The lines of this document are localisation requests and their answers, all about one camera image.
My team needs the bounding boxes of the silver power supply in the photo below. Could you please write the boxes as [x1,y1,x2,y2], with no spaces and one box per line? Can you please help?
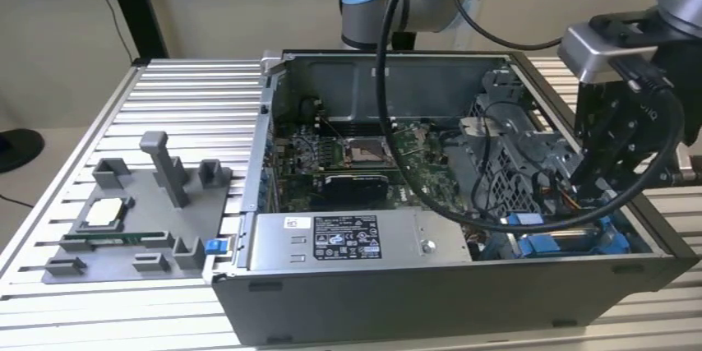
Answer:
[243,209,474,268]

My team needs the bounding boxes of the silver CPU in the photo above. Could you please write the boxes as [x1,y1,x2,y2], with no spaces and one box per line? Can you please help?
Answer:
[86,198,127,228]

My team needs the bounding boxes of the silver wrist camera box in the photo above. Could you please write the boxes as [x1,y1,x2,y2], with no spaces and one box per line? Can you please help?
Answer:
[557,23,661,84]

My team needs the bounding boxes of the open black PC case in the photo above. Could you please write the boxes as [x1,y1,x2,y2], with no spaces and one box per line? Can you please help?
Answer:
[201,48,698,346]

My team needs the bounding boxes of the black graphics card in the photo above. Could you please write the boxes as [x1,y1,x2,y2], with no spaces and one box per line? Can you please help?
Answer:
[322,173,391,205]

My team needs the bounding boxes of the green motherboard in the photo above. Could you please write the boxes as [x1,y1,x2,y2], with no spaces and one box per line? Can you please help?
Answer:
[271,120,478,215]

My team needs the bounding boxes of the grey metal drive cage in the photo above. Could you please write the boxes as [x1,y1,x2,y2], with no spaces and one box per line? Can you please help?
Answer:
[454,69,582,220]

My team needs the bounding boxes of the grey parts rack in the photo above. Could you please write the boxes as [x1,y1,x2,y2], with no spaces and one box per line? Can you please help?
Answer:
[42,131,235,285]

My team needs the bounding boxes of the black upright frame post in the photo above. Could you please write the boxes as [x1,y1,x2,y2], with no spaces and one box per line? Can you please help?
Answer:
[99,0,170,60]

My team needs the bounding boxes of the green RAM stick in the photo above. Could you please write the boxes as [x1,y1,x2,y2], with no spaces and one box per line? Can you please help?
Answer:
[63,231,170,246]

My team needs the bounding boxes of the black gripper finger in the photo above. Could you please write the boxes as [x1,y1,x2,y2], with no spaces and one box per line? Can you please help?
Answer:
[589,136,661,201]
[569,119,622,199]

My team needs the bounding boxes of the black round stand base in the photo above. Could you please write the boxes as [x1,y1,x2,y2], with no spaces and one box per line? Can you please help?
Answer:
[0,128,46,173]

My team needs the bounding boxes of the black connector coloured wires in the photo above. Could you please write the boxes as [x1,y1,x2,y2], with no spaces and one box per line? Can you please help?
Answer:
[537,184,581,210]

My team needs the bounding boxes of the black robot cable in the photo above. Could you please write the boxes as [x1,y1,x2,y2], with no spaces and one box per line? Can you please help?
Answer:
[375,0,681,233]
[450,0,566,48]

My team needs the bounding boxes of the CPU socket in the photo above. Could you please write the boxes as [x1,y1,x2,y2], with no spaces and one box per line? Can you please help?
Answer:
[339,135,401,170]

